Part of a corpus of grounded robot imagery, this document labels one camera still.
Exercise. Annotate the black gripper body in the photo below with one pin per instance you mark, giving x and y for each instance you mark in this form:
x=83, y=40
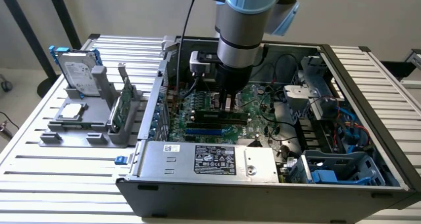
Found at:
x=233, y=77

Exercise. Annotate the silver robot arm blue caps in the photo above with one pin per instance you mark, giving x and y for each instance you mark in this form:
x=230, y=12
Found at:
x=240, y=24

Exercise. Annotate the blue case latch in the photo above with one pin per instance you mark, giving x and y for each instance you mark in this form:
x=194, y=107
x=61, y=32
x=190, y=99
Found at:
x=120, y=160

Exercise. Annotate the hard disk blue bracket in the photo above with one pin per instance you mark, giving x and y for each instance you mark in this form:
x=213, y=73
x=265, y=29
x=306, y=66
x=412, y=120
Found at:
x=77, y=68

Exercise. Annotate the green graphics card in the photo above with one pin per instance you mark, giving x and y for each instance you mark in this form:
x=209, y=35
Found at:
x=122, y=105

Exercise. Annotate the silver CPU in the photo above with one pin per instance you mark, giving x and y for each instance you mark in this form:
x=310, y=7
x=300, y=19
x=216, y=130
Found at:
x=72, y=110

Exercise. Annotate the black RAM slot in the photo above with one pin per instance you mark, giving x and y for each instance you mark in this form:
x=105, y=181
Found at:
x=217, y=123

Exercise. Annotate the blue plastic disk bay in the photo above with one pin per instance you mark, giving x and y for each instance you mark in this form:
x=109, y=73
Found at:
x=348, y=167

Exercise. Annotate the black open PC case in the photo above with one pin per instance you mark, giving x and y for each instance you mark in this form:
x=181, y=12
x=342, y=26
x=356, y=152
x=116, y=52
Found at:
x=262, y=199

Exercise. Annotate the green motherboard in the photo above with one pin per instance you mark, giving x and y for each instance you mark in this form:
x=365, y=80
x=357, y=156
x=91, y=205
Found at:
x=256, y=120

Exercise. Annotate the green RAM stick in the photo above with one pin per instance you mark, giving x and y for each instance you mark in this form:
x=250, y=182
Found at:
x=210, y=115

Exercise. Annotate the blue expansion slot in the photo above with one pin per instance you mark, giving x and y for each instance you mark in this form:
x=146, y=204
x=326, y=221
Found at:
x=204, y=132

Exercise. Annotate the grey parts rack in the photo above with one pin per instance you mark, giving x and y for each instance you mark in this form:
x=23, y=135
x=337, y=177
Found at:
x=99, y=135

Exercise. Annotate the silver power supply unit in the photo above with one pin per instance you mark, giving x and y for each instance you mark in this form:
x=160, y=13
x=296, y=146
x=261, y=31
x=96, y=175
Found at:
x=204, y=160

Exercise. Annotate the black stand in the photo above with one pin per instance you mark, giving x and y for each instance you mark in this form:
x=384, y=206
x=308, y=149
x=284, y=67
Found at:
x=29, y=31

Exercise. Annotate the black bracket aluminium profile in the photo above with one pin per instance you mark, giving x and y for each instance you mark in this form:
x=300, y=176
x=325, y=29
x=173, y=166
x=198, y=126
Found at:
x=400, y=67

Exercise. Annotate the grey caster wheel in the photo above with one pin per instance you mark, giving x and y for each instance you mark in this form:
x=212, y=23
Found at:
x=5, y=84

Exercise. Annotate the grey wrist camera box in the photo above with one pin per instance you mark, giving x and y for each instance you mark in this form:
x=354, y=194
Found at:
x=198, y=62

